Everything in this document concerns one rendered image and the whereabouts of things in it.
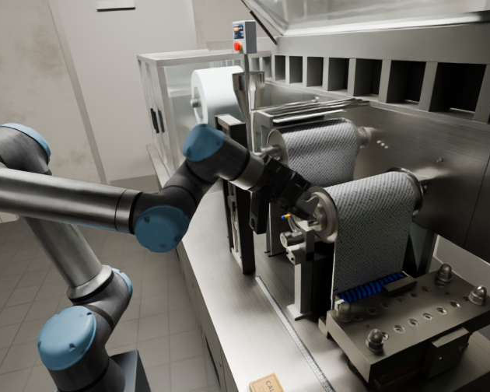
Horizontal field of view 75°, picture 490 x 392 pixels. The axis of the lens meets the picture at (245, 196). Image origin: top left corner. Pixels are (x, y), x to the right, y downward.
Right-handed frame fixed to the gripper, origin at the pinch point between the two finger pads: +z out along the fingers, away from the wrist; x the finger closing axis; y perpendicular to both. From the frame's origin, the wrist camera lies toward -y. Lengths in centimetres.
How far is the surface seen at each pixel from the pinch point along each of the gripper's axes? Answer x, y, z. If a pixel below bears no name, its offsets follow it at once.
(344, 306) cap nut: -12.0, -12.8, 14.2
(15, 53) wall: 343, -48, -120
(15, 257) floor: 244, -198, -38
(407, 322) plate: -19.1, -7.5, 26.6
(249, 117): 71, 16, 4
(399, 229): -4.7, 10.0, 23.4
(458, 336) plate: -26.2, -3.0, 33.4
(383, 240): -4.7, 5.3, 21.2
